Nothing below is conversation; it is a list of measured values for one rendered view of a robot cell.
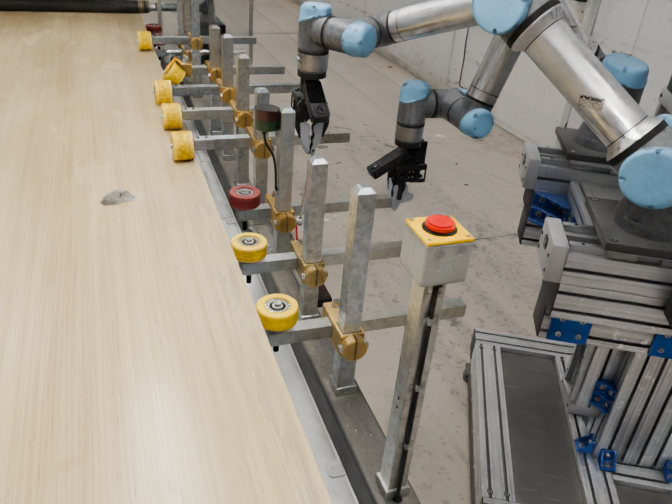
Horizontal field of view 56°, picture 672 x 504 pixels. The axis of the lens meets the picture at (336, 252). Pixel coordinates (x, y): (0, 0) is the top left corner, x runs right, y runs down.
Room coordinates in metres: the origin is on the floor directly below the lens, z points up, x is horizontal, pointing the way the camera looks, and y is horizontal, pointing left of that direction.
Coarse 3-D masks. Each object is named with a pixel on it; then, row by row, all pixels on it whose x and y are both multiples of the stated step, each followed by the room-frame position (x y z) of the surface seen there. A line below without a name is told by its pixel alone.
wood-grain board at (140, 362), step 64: (0, 64) 2.39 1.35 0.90; (64, 64) 2.47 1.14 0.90; (128, 64) 2.55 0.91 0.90; (0, 128) 1.74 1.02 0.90; (64, 128) 1.79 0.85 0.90; (128, 128) 1.84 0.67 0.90; (0, 192) 1.34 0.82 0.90; (64, 192) 1.37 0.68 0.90; (192, 192) 1.43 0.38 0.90; (0, 256) 1.06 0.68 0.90; (64, 256) 1.08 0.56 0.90; (128, 256) 1.11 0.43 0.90; (192, 256) 1.13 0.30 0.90; (0, 320) 0.86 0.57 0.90; (64, 320) 0.88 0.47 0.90; (128, 320) 0.89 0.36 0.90; (192, 320) 0.91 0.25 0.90; (256, 320) 0.93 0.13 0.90; (0, 384) 0.71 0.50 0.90; (64, 384) 0.72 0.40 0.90; (128, 384) 0.73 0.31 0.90; (192, 384) 0.75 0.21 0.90; (256, 384) 0.76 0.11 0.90; (0, 448) 0.59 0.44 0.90; (64, 448) 0.60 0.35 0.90; (128, 448) 0.61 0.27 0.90; (192, 448) 0.62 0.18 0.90; (256, 448) 0.63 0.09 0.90
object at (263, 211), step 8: (328, 200) 1.54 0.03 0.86; (336, 200) 1.55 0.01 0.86; (344, 200) 1.55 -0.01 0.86; (376, 200) 1.58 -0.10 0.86; (384, 200) 1.59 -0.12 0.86; (256, 208) 1.46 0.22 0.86; (264, 208) 1.46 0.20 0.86; (296, 208) 1.49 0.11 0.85; (304, 208) 1.50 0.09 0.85; (328, 208) 1.53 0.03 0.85; (336, 208) 1.53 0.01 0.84; (344, 208) 1.54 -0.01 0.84; (376, 208) 1.58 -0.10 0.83; (240, 216) 1.43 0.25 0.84; (248, 216) 1.44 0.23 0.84; (256, 216) 1.45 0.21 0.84; (264, 216) 1.46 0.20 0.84
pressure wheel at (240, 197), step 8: (232, 192) 1.44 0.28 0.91; (240, 192) 1.45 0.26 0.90; (248, 192) 1.45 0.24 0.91; (256, 192) 1.45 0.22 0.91; (232, 200) 1.43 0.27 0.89; (240, 200) 1.42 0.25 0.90; (248, 200) 1.42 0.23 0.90; (256, 200) 1.43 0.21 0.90; (240, 208) 1.42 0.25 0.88; (248, 208) 1.42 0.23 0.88
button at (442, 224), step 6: (432, 216) 0.76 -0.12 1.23; (438, 216) 0.76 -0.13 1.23; (444, 216) 0.76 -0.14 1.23; (426, 222) 0.74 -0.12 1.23; (432, 222) 0.74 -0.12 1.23; (438, 222) 0.74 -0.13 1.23; (444, 222) 0.74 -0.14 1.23; (450, 222) 0.74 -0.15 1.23; (432, 228) 0.73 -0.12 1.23; (438, 228) 0.73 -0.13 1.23; (444, 228) 0.73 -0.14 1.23; (450, 228) 0.73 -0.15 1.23
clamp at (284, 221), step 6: (270, 198) 1.50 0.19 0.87; (270, 204) 1.47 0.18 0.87; (276, 210) 1.44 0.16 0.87; (276, 216) 1.42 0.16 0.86; (282, 216) 1.41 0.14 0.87; (288, 216) 1.41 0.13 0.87; (276, 222) 1.41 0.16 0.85; (282, 222) 1.41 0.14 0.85; (288, 222) 1.41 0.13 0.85; (294, 222) 1.42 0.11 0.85; (276, 228) 1.42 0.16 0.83; (282, 228) 1.41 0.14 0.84; (288, 228) 1.41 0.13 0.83
